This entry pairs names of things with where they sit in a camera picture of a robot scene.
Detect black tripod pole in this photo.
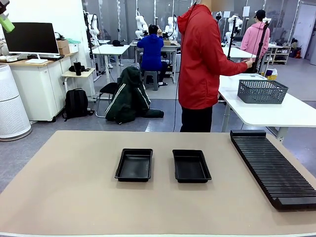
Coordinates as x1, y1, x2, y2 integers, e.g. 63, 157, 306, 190
251, 21, 270, 74
226, 16, 238, 62

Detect black keyboard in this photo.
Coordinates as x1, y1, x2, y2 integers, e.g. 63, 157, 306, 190
27, 54, 65, 61

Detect black plastic ESD tray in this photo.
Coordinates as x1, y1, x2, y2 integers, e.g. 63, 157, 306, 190
172, 149, 212, 184
114, 148, 154, 183

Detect small wooden side table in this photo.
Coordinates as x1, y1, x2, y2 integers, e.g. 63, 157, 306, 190
61, 68, 97, 103

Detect black tumbler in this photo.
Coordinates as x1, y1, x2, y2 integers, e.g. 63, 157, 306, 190
73, 59, 82, 76

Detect white work table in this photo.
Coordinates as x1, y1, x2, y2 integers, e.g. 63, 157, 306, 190
218, 73, 316, 142

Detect black folding chair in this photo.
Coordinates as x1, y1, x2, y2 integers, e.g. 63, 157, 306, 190
95, 82, 119, 119

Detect person in pink hoodie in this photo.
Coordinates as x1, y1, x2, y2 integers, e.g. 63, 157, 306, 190
240, 9, 271, 60

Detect white plastic basket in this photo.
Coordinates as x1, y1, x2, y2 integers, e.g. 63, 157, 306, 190
239, 73, 268, 80

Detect white background desk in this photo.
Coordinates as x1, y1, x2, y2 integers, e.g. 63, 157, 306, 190
221, 46, 258, 64
129, 40, 181, 83
91, 44, 131, 76

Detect grey plastic stool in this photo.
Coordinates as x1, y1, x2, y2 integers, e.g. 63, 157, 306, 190
142, 71, 160, 91

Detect white air purifier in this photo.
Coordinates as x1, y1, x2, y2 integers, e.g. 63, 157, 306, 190
0, 63, 33, 142

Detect person's right forearm red sleeve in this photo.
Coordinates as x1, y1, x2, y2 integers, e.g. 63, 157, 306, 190
219, 60, 248, 76

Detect white cabinet desk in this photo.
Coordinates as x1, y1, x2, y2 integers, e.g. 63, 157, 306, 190
4, 51, 80, 122

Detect black slotted PCB rack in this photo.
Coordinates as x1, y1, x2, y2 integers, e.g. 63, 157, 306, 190
230, 129, 316, 211

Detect cardboard box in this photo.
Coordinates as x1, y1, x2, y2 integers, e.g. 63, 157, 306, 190
56, 39, 71, 55

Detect wooden storage shelf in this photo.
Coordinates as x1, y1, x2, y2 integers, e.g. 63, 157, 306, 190
265, 45, 292, 66

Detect person in red jacket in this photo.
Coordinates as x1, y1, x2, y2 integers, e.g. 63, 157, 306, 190
176, 0, 249, 133

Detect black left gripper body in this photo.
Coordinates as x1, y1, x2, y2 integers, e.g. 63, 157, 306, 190
0, 0, 10, 15

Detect person in blue hoodie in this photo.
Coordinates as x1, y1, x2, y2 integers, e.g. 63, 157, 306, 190
136, 24, 169, 87

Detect grey plastic basket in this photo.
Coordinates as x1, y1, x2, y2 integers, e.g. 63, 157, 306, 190
237, 79, 289, 105

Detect black computer monitor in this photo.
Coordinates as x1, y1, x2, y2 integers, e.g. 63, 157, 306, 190
1, 22, 60, 64

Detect dark green striped jacket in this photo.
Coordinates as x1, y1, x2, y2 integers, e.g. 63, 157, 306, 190
105, 66, 164, 125

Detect black backpack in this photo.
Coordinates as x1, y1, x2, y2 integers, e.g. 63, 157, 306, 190
62, 88, 95, 122

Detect purple and yellow box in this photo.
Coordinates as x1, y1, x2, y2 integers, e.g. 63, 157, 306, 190
261, 68, 278, 80

